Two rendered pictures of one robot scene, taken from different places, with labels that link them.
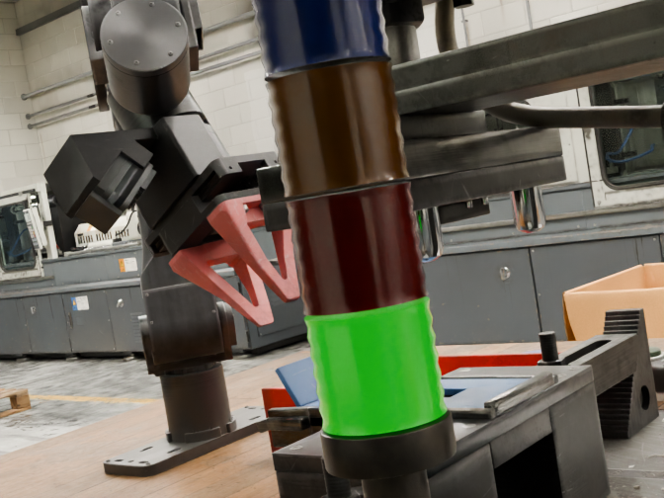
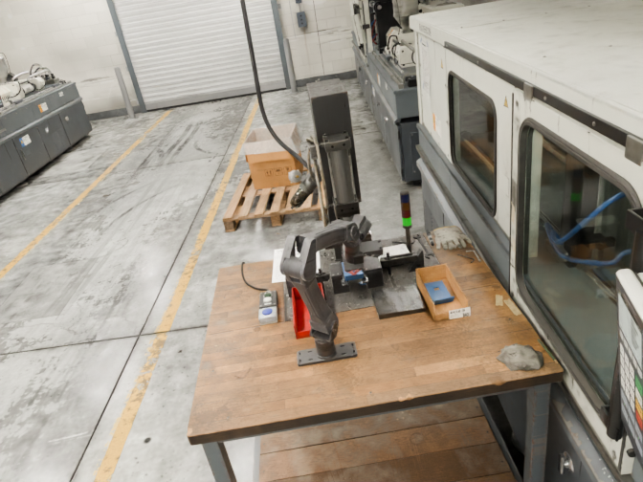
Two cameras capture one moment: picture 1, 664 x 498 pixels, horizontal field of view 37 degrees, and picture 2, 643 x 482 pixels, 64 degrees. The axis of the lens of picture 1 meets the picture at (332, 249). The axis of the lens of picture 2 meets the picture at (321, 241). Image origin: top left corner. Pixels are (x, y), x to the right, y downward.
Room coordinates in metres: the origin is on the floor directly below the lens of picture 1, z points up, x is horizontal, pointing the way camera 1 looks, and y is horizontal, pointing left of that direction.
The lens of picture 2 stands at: (1.78, 1.22, 2.02)
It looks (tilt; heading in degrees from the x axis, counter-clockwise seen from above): 27 degrees down; 231
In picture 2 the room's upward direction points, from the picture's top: 10 degrees counter-clockwise
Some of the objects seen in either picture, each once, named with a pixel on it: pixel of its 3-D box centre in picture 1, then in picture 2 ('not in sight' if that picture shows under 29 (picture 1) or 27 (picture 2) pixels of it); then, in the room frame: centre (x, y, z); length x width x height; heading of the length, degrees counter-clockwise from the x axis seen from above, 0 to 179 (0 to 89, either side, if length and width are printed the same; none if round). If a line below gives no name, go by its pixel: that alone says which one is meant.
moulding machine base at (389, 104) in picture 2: not in sight; (402, 80); (-4.11, -3.51, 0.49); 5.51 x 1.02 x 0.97; 47
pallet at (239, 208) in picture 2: not in sight; (281, 193); (-1.13, -2.81, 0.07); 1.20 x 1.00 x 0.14; 44
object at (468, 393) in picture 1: (403, 375); (351, 267); (0.61, -0.03, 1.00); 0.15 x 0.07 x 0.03; 50
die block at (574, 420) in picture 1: (456, 482); (356, 275); (0.58, -0.05, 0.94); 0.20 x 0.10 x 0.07; 140
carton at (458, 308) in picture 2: not in sight; (441, 292); (0.48, 0.29, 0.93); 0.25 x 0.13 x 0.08; 50
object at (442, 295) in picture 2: not in sight; (438, 290); (0.47, 0.26, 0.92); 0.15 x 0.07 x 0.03; 51
